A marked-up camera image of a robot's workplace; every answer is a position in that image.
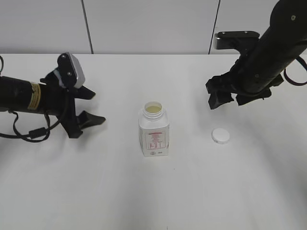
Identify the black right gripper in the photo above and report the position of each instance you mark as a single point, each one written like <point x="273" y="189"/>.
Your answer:
<point x="250" y="79"/>

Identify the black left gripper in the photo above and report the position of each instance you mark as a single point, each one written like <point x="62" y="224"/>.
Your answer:
<point x="60" y="103"/>

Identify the white ribbed bottle cap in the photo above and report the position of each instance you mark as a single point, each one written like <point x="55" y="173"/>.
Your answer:
<point x="220" y="136"/>

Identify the white yogurt bottle red label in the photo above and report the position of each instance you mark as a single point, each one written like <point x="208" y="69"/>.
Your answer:
<point x="154" y="130"/>

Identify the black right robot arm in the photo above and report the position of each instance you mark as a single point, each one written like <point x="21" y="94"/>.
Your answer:
<point x="285" y="38"/>

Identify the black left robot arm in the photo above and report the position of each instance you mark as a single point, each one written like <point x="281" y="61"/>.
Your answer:
<point x="23" y="96"/>

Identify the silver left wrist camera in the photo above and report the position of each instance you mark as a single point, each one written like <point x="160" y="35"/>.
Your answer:
<point x="69" y="71"/>

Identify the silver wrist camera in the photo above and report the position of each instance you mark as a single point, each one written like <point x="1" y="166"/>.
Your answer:
<point x="237" y="40"/>
<point x="69" y="71"/>

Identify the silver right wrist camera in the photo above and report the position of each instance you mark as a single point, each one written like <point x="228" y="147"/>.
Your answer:
<point x="237" y="40"/>

